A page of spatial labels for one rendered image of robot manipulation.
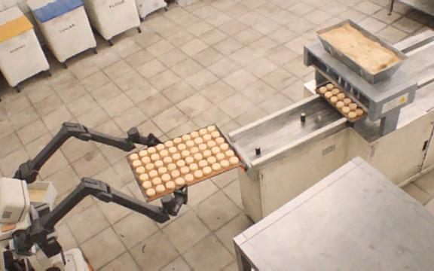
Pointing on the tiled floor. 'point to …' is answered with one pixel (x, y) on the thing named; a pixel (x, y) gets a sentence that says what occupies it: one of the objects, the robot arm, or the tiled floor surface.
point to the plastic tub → (41, 193)
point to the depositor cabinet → (410, 124)
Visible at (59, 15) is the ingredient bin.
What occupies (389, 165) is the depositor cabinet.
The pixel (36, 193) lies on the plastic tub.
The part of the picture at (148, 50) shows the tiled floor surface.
